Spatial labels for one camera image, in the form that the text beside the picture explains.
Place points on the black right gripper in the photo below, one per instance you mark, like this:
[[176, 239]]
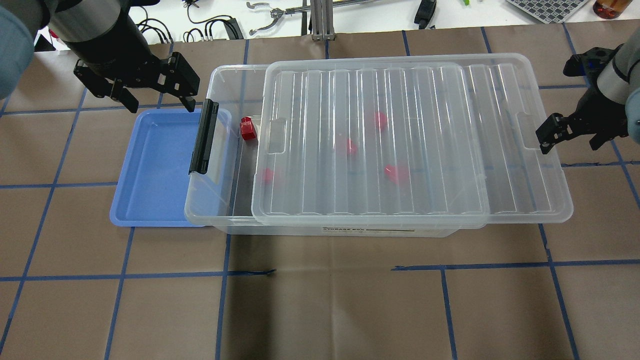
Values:
[[599, 111]]

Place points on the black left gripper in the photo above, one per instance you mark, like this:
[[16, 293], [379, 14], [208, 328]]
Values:
[[114, 50]]

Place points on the red block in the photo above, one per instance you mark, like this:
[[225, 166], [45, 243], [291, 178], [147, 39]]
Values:
[[248, 130], [267, 176], [347, 147], [380, 121], [397, 174]]

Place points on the clear plastic box lid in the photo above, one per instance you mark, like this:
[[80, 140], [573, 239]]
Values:
[[524, 185]]

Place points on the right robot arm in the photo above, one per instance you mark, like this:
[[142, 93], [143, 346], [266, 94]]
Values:
[[627, 60]]

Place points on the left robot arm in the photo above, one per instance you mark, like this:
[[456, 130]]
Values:
[[82, 25]]

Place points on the blue plastic tray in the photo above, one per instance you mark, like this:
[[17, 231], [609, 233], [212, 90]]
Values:
[[155, 188]]

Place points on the clear plastic storage box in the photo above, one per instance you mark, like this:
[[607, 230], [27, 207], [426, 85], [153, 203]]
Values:
[[303, 109]]

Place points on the grey keyboard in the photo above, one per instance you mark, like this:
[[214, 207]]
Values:
[[551, 11]]

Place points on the amber bottle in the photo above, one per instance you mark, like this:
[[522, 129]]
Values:
[[610, 9]]

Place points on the metal tongs tool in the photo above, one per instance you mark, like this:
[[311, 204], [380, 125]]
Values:
[[277, 13]]

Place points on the black handheld device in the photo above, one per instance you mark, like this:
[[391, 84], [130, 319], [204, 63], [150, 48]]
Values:
[[424, 13]]

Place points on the black box latch handle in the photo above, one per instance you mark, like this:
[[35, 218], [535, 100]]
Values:
[[208, 118]]

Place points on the aluminium frame post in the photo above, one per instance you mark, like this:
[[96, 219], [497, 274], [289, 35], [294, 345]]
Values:
[[322, 24]]

